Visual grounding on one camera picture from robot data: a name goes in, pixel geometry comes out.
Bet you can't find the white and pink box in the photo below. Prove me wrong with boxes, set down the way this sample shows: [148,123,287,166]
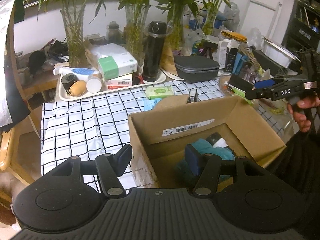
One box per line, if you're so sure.
[104,74,133,87]

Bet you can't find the white plastic bag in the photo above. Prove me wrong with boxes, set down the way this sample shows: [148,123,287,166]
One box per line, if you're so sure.
[184,29,208,56]

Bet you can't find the white lidded jar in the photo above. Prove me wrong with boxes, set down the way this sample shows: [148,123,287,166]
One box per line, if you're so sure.
[86,74,103,92]

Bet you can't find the white carton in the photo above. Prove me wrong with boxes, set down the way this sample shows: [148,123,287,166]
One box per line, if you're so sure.
[219,39,234,67]

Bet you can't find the cardboard box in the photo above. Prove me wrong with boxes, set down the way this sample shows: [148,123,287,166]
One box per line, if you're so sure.
[127,95,287,189]

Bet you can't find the brown paper bag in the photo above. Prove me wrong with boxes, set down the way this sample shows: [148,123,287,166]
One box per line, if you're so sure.
[160,42,181,73]

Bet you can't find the white plastic-wrapped pack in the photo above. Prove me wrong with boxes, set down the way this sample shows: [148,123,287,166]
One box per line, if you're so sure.
[89,44,130,63]

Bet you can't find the white and blue spray bottle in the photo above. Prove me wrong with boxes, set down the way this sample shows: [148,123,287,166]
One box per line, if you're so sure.
[53,66,100,77]

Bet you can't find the black and white cloth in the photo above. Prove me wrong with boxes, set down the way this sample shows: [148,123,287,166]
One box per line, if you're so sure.
[205,132,228,148]

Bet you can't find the blue packages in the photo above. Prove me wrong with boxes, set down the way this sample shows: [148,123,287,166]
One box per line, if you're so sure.
[236,52,253,76]

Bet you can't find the wooden side table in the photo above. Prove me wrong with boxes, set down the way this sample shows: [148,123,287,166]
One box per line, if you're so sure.
[15,71,59,101]

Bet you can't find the blue wet wipes pack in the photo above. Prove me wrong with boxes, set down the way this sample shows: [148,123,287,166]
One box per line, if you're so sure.
[142,98,163,112]

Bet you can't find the tan oval pouch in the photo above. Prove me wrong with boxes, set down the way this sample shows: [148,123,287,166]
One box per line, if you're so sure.
[69,80,87,97]

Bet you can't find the person's right forearm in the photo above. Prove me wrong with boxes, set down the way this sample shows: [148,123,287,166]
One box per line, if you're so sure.
[262,129,320,240]

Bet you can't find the grey zip case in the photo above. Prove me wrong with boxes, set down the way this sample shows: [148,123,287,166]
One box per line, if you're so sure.
[174,55,220,83]

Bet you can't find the cream plastic tray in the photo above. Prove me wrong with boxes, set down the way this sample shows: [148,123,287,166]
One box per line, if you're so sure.
[55,65,167,102]

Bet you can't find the teal cloth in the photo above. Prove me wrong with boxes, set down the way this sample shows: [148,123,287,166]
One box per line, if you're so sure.
[175,140,237,188]

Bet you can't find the wooden chair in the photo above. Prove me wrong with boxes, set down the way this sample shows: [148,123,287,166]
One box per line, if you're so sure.
[0,109,43,187]

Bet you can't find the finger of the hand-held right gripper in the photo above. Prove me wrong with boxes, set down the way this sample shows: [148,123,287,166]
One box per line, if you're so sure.
[244,87,275,102]
[254,79,285,89]

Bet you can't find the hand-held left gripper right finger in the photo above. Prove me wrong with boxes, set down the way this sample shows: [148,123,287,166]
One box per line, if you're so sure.
[184,144,272,197]

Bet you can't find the black thermos bottle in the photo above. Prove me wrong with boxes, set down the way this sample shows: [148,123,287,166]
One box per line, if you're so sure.
[142,21,167,82]

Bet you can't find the clear bottle with dark cap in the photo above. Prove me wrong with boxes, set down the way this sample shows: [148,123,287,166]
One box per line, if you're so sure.
[107,21,123,43]

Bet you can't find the checked tablecloth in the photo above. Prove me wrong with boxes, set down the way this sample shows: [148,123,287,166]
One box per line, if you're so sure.
[40,79,295,193]

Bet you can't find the red flat packet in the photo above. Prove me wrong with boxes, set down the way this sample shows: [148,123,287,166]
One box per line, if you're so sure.
[107,84,133,90]

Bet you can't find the black cable tangle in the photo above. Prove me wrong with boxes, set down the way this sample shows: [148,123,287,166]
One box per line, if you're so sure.
[46,39,69,62]

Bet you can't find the white plate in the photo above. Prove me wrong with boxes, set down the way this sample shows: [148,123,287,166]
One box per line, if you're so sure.
[159,66,187,81]

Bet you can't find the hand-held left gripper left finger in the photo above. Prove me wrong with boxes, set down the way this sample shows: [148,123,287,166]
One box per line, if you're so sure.
[54,144,133,197]

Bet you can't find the green and white tissue pack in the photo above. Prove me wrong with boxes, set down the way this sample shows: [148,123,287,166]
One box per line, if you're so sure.
[97,52,138,80]

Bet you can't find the small black tripod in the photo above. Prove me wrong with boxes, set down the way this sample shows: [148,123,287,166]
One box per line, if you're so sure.
[200,41,218,56]

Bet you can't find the green wet wipes pack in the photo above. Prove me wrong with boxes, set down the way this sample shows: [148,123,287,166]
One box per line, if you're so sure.
[145,85,175,99]

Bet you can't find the black storage shelf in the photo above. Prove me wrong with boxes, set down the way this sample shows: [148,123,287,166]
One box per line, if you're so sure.
[282,0,320,53]

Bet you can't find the person's right hand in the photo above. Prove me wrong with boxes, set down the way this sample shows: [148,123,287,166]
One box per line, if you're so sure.
[287,96,320,133]

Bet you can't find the white plastic container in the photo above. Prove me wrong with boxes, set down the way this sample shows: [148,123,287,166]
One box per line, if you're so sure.
[262,38,301,67]

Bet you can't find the black tape roll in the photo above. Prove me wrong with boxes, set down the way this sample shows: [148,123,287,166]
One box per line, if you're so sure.
[61,73,78,91]

